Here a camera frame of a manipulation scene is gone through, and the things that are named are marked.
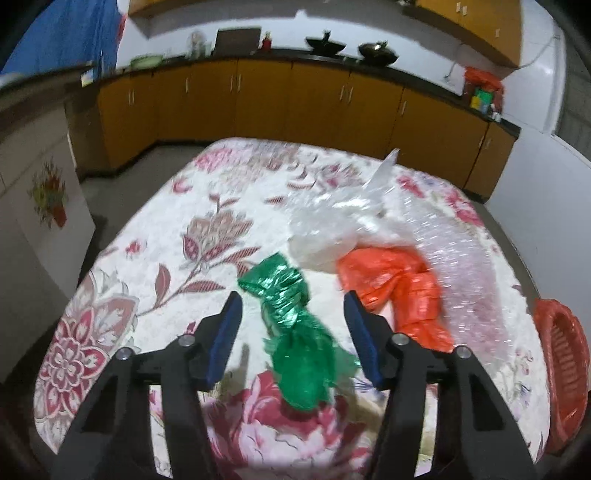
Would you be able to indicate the clear bag on jar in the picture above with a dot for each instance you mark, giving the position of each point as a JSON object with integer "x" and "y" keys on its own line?
{"x": 198, "y": 45}

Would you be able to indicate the black wok with lid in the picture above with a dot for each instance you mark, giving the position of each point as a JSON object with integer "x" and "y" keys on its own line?
{"x": 378, "y": 53}

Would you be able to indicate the black kitchen countertop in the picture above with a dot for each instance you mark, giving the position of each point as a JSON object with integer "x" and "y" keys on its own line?
{"x": 41, "y": 85}

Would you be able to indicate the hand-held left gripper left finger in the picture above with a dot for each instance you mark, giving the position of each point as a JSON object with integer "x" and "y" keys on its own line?
{"x": 221, "y": 341}

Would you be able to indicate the red bottle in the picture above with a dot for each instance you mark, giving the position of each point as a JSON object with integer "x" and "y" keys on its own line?
{"x": 266, "y": 42}

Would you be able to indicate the green plastic bag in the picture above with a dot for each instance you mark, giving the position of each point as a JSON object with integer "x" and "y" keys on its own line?
{"x": 295, "y": 355}

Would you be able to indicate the red bag over boxes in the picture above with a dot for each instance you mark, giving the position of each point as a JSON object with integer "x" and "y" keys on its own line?
{"x": 482, "y": 78}

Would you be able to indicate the red plastic waste basket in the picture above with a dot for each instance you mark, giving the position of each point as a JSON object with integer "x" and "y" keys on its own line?
{"x": 563, "y": 369}

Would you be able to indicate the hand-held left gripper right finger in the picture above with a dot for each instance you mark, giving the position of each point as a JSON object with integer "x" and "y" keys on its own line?
{"x": 364, "y": 341}

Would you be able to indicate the clear bubble wrap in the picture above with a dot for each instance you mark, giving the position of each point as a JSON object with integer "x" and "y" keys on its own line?
{"x": 466, "y": 277}

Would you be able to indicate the barred window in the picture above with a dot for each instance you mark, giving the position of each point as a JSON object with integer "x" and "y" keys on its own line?
{"x": 577, "y": 134}

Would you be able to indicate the wooden base cabinets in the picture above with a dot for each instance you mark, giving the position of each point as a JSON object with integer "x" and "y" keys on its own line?
{"x": 277, "y": 101}

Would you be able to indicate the flower tile sticker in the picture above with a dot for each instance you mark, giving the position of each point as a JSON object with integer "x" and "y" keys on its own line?
{"x": 48, "y": 194}

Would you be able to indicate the blue hanging cloth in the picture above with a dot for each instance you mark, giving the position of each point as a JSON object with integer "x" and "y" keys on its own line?
{"x": 60, "y": 37}

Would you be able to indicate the floral tablecloth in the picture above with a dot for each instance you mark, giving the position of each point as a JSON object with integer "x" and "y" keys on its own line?
{"x": 161, "y": 240}

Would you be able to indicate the dark cutting board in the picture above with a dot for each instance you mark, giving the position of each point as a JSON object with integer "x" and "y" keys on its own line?
{"x": 238, "y": 42}

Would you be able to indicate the white cup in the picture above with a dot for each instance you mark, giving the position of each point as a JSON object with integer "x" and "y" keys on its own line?
{"x": 496, "y": 117}

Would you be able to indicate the large orange plastic bag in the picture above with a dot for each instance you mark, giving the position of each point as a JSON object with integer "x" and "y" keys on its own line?
{"x": 397, "y": 281}

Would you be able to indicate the clear plastic bag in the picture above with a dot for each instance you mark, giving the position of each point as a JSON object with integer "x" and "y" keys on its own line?
{"x": 323, "y": 230}

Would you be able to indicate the green basin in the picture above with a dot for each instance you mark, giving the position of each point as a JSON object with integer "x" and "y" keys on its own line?
{"x": 145, "y": 61}

